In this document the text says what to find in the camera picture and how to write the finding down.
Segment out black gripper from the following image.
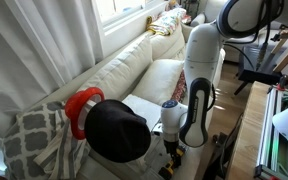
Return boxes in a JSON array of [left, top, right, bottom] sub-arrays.
[[163, 139, 185, 167]]

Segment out cream sofa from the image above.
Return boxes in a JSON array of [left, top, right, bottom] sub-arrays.
[[15, 23, 227, 180]]

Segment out black hat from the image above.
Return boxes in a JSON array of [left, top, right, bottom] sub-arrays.
[[84, 99, 152, 164]]

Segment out red patterned fringed throw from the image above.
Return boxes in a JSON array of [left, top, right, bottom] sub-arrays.
[[170, 69, 188, 103]]

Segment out cream loose pillow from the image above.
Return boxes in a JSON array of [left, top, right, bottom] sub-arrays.
[[132, 59, 185, 106]]

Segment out light wooden table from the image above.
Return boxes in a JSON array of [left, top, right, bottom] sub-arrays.
[[225, 80, 272, 180]]

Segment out cream sofa back cushion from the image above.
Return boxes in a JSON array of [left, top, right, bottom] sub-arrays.
[[148, 23, 187, 62], [78, 33, 154, 101]]

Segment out black side table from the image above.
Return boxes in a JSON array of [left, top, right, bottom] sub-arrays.
[[233, 44, 285, 96]]

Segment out floral blanket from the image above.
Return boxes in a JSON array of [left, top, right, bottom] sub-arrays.
[[146, 7, 187, 37]]

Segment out grey patterned blanket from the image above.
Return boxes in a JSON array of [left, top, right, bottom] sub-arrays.
[[2, 101, 92, 180]]

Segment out white framed window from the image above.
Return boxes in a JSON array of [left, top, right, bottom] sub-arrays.
[[92, 0, 170, 36]]

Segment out white curtain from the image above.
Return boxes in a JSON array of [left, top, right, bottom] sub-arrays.
[[0, 0, 100, 174]]

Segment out aluminium rail frame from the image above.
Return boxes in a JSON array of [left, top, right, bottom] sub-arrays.
[[253, 84, 288, 180]]

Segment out red plastic ring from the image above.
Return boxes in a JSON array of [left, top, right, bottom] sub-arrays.
[[64, 87, 106, 140]]

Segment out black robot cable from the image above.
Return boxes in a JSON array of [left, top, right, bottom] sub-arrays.
[[210, 0, 285, 111]]

